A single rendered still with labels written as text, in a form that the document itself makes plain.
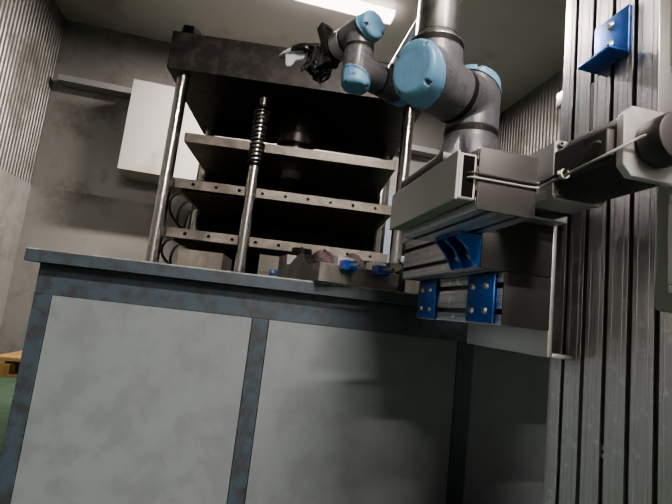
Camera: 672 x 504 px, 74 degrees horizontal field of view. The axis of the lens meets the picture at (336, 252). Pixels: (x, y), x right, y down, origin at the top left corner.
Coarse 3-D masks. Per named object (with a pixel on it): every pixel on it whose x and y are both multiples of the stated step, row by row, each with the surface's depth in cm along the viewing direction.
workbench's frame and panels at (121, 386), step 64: (64, 256) 127; (64, 320) 130; (128, 320) 131; (192, 320) 132; (256, 320) 134; (320, 320) 135; (384, 320) 137; (64, 384) 127; (128, 384) 129; (192, 384) 130; (256, 384) 131; (320, 384) 133; (384, 384) 135; (448, 384) 136; (512, 384) 138; (64, 448) 125; (128, 448) 127; (192, 448) 128; (256, 448) 129; (320, 448) 131; (384, 448) 132; (448, 448) 134; (512, 448) 135
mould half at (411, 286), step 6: (390, 264) 171; (396, 264) 172; (396, 270) 165; (402, 270) 147; (402, 282) 145; (408, 282) 141; (414, 282) 141; (402, 288) 144; (408, 288) 141; (414, 288) 141
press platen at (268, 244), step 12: (168, 228) 217; (180, 228) 218; (192, 240) 220; (204, 240) 218; (216, 240) 218; (228, 240) 219; (252, 240) 220; (264, 240) 220; (276, 240) 221; (312, 252) 221; (336, 252) 222; (348, 252) 223; (360, 252) 223; (372, 252) 224
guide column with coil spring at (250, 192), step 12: (264, 108) 224; (264, 120) 224; (264, 132) 225; (252, 144) 223; (252, 156) 221; (252, 168) 220; (252, 180) 219; (252, 192) 218; (252, 204) 218; (252, 216) 219; (240, 228) 216; (240, 240) 215; (240, 252) 214; (240, 264) 213
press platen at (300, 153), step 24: (192, 144) 230; (216, 144) 228; (240, 144) 229; (216, 168) 267; (240, 168) 261; (264, 168) 256; (288, 168) 251; (312, 168) 246; (336, 168) 241; (360, 168) 237; (384, 168) 233; (312, 192) 296; (336, 192) 289; (360, 192) 283
